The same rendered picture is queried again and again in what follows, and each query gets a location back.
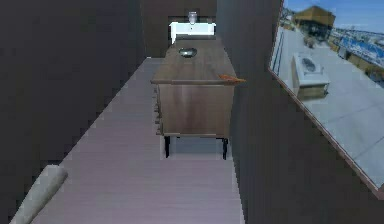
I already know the brown wooden chest of drawers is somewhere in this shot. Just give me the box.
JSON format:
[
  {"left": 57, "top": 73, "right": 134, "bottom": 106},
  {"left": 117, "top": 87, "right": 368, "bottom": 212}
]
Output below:
[{"left": 149, "top": 35, "right": 240, "bottom": 161}]

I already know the white cabinet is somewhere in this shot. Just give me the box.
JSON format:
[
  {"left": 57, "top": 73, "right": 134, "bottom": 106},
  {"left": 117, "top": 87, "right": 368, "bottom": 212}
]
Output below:
[{"left": 168, "top": 21, "right": 217, "bottom": 45}]

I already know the dark grey bowl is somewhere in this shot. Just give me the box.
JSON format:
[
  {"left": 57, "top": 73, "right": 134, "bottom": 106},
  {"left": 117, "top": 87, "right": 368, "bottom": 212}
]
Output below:
[{"left": 178, "top": 47, "right": 198, "bottom": 59}]

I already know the window with brown frame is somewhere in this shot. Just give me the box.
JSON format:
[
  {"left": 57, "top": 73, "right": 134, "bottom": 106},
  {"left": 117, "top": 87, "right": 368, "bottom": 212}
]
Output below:
[{"left": 268, "top": 0, "right": 384, "bottom": 201}]

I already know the orange flat object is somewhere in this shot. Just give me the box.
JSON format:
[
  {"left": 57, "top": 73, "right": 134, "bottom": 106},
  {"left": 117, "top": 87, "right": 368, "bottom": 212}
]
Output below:
[{"left": 218, "top": 73, "right": 247, "bottom": 84}]

